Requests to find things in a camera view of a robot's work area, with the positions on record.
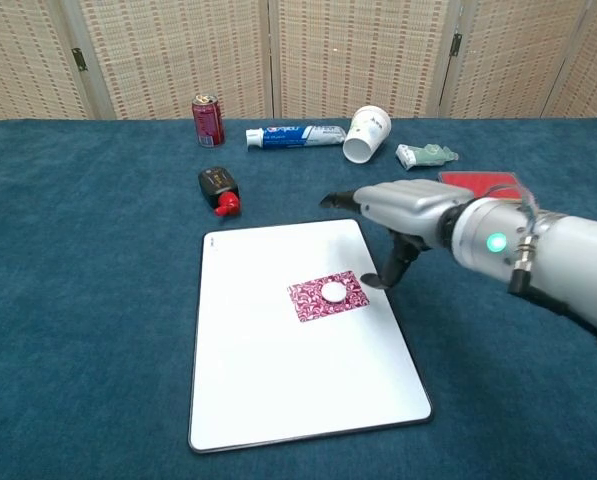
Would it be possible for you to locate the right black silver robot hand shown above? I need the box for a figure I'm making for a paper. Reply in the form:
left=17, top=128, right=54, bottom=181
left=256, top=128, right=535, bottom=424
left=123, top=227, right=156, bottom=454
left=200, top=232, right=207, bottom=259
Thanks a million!
left=318, top=178, right=479, bottom=291

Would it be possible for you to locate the small white round disc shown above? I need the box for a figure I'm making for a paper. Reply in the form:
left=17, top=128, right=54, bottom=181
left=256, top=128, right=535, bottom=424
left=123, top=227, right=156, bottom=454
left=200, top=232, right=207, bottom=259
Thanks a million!
left=320, top=281, right=350, bottom=304

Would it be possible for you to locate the pink patterned square card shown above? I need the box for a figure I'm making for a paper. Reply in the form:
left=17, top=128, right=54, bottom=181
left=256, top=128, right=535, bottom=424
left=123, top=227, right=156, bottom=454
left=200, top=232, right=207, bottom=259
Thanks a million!
left=286, top=269, right=371, bottom=324

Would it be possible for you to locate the blue white toothpaste tube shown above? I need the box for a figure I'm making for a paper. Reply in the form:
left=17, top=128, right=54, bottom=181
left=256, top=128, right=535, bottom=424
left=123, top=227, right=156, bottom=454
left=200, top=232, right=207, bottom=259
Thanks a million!
left=244, top=124, right=348, bottom=152

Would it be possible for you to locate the white rectangular board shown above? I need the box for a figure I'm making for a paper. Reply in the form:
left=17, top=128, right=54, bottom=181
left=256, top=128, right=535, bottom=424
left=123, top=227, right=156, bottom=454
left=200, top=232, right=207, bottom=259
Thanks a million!
left=187, top=218, right=433, bottom=454

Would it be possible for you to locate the red ink pad box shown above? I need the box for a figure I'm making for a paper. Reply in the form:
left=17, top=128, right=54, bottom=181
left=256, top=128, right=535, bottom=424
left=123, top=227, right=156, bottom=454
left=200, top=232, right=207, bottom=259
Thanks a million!
left=436, top=170, right=527, bottom=201

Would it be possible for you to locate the white paper cup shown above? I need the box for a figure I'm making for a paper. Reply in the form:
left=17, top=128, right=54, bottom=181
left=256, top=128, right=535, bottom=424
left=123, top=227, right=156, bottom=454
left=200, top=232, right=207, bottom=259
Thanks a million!
left=342, top=104, right=393, bottom=165

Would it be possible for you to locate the black bottle with red cap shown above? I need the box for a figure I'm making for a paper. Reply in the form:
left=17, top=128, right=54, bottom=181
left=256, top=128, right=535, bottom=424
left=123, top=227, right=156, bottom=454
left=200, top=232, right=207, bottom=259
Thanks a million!
left=197, top=166, right=243, bottom=218

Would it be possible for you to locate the red soda can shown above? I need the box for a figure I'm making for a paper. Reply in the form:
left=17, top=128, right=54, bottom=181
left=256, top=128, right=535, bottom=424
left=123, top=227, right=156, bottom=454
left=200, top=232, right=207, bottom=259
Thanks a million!
left=191, top=94, right=227, bottom=149

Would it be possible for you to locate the blue felt table cover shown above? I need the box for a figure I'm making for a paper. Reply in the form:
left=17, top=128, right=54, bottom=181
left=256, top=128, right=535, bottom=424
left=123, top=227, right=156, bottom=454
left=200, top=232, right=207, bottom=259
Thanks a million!
left=0, top=117, right=597, bottom=480

